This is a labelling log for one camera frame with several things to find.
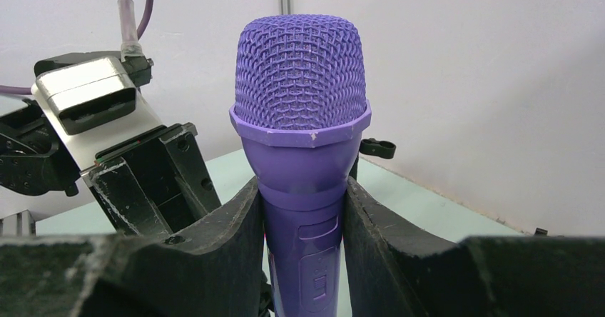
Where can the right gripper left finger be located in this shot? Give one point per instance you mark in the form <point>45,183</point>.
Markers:
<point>211,268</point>

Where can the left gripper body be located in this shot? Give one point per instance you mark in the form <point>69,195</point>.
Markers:
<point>139,67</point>

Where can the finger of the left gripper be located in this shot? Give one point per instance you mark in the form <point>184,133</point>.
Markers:
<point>123,199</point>
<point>190,170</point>

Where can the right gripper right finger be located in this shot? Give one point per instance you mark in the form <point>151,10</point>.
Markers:
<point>395,268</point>

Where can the purple microphone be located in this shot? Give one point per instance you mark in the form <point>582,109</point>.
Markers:
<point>300,109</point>

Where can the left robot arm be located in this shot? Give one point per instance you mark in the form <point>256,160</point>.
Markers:
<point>34,161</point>

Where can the black tripod mic stand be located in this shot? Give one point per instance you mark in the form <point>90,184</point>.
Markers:
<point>375,148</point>

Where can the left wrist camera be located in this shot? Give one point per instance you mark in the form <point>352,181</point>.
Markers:
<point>93,105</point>

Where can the black shock-mount tripod stand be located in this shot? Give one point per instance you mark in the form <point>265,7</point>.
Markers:
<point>540,232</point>

